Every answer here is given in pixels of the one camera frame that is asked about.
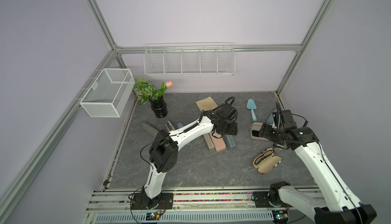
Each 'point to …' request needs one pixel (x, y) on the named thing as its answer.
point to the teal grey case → (229, 141)
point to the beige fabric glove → (206, 104)
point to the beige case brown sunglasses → (169, 126)
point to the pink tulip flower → (169, 84)
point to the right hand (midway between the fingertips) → (266, 131)
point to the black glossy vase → (159, 108)
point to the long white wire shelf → (189, 59)
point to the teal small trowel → (251, 105)
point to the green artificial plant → (145, 90)
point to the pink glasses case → (218, 141)
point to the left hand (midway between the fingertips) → (234, 132)
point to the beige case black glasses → (264, 162)
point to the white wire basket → (108, 96)
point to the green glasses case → (210, 142)
